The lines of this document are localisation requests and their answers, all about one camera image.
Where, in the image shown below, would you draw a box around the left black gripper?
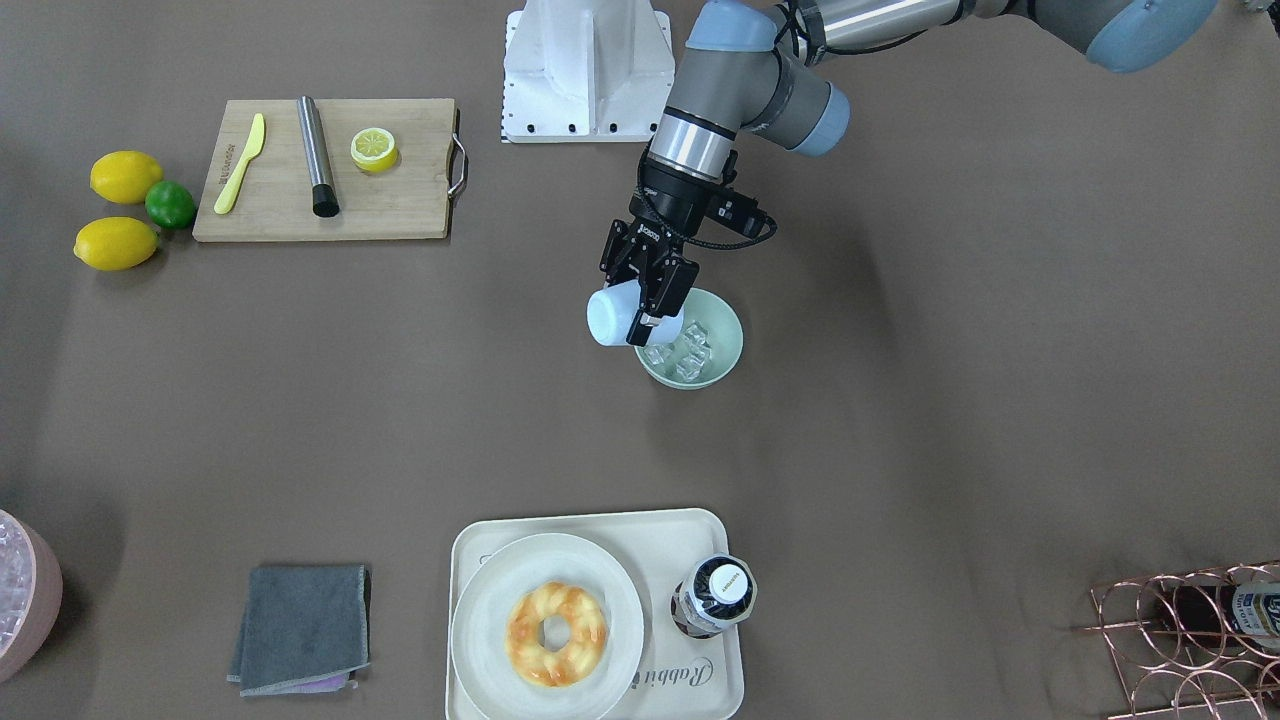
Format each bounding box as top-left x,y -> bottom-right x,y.
600,160 -> 741,347

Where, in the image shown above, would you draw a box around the blue cup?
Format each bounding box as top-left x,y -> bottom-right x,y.
586,279 -> 685,347

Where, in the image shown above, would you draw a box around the mint green bowl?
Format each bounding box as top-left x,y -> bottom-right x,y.
635,288 -> 744,391

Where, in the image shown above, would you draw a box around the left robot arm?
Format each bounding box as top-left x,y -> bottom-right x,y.
586,1 -> 1215,347

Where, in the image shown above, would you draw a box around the ice cubes in green bowl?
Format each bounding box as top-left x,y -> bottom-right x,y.
637,322 -> 714,386

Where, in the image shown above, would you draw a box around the pink bowl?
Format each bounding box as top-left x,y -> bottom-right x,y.
1,511 -> 63,682

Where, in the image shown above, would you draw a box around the clear ice cubes pile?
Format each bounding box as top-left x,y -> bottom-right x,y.
1,518 -> 35,650

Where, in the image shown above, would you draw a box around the bamboo cutting board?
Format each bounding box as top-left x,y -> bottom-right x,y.
192,97 -> 460,243

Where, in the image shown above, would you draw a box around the half lemon slice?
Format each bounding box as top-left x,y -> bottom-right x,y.
349,127 -> 399,174

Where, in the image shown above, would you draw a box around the tea bottle on tray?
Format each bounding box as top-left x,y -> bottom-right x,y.
669,553 -> 758,639

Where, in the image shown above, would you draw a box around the steel muddler black tip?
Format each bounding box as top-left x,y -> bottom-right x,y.
297,95 -> 340,218

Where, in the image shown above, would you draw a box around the glazed twisted donut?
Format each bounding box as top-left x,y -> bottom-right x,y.
504,582 -> 608,688

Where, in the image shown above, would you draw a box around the white round plate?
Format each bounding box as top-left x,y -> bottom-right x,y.
451,533 -> 646,719

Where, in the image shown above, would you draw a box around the cream serving tray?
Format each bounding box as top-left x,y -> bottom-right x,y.
445,509 -> 745,719

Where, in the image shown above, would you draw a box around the yellow plastic knife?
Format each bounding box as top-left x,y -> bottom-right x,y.
212,113 -> 266,215

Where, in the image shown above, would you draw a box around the green lime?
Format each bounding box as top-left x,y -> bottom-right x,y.
143,179 -> 197,231

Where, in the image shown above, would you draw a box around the grey folded cloth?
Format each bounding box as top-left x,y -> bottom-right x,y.
227,564 -> 371,698

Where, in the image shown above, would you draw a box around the yellow lemon upper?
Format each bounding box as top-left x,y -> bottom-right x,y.
90,150 -> 165,205

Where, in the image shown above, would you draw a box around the yellow lemon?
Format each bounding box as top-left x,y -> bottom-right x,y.
73,217 -> 159,272
90,150 -> 165,205

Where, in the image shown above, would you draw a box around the yellow lemon lower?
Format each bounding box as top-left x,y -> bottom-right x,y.
73,217 -> 159,272

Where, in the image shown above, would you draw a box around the tea bottle in rack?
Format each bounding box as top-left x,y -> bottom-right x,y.
1156,582 -> 1279,657

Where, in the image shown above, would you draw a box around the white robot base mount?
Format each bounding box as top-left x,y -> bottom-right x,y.
500,1 -> 675,143

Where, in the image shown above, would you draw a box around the copper wire bottle rack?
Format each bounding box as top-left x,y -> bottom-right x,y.
1074,560 -> 1277,719

